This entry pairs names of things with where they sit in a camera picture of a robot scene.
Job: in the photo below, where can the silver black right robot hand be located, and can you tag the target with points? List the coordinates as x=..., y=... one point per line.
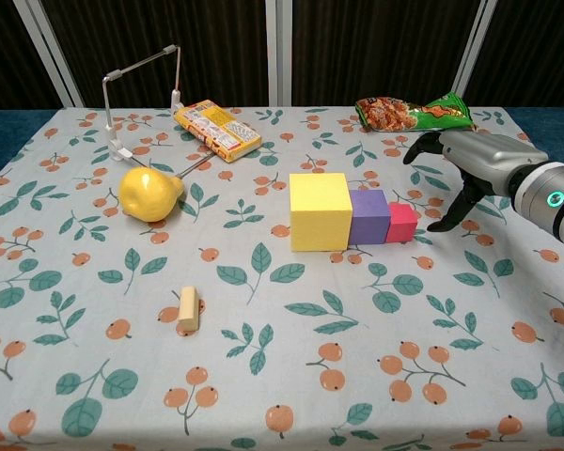
x=493, y=157

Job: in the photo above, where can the small red foam cube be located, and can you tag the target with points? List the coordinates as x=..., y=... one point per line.
x=402, y=225

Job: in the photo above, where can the purple cube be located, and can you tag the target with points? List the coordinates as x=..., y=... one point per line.
x=369, y=221

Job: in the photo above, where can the large yellow foam cube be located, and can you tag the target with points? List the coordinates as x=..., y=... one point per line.
x=317, y=221

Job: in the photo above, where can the green orange snack bag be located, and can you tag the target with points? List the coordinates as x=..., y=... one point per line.
x=404, y=115

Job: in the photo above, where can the dark partition screen panel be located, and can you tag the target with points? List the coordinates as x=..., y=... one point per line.
x=0, y=47
x=536, y=37
x=216, y=47
x=380, y=47

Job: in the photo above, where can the floral fruit print tablecloth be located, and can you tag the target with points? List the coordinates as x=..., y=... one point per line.
x=282, y=329

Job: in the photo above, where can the yellow snack box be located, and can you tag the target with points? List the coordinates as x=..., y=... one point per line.
x=218, y=129

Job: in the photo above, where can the small wooden block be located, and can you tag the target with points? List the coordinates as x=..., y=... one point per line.
x=188, y=310

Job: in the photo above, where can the yellow pear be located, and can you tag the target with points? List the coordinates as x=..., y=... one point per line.
x=148, y=195

